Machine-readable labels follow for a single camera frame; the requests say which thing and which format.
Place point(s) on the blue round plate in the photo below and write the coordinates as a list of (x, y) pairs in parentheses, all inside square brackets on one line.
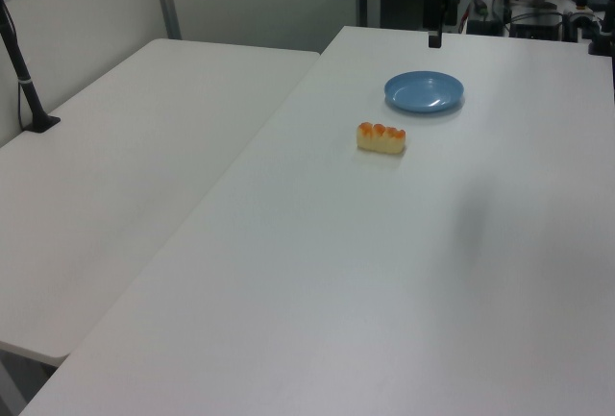
[(424, 91)]

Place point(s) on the toy bread loaf orange crust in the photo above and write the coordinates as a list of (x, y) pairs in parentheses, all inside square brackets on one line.
[(381, 137)]

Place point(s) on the black electronics box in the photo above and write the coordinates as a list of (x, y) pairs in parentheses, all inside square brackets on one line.
[(535, 26)]

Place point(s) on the emergency stop button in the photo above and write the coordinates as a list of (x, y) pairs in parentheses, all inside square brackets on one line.
[(582, 1)]

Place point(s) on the black clamped camera pole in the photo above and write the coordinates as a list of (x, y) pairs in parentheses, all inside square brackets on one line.
[(606, 12)]

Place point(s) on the black camera stand pole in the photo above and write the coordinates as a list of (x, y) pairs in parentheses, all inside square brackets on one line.
[(23, 75)]

